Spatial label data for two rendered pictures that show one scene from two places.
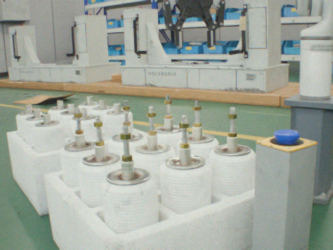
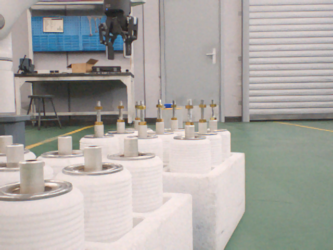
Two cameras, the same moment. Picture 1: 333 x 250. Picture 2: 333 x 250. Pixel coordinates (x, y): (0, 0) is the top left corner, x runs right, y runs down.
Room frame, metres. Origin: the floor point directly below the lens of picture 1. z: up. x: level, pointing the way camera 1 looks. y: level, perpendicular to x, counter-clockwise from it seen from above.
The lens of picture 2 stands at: (1.35, 0.87, 0.34)
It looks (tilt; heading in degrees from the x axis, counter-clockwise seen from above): 4 degrees down; 233
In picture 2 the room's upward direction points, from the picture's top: 1 degrees counter-clockwise
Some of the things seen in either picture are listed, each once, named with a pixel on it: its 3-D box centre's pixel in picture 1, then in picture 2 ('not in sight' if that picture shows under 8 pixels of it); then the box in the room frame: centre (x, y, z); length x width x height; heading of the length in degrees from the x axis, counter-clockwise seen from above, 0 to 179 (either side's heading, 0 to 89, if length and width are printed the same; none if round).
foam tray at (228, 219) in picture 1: (156, 217); (161, 192); (0.74, 0.04, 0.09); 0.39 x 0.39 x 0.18; 33
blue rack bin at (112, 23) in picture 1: (118, 23); not in sight; (7.42, 0.92, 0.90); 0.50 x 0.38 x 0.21; 144
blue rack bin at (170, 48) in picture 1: (176, 48); not in sight; (6.62, -0.20, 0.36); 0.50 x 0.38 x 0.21; 144
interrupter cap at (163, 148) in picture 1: (152, 148); (159, 133); (0.74, 0.04, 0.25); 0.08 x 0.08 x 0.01
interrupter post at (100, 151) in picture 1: (100, 153); (202, 128); (0.68, 0.13, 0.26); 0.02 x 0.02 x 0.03
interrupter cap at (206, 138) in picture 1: (197, 139); (120, 133); (0.80, -0.06, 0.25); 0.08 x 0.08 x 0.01
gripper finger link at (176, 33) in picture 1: (173, 34); (130, 45); (0.79, -0.02, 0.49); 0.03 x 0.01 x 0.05; 102
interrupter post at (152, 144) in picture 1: (152, 142); (159, 128); (0.74, 0.04, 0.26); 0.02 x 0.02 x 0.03
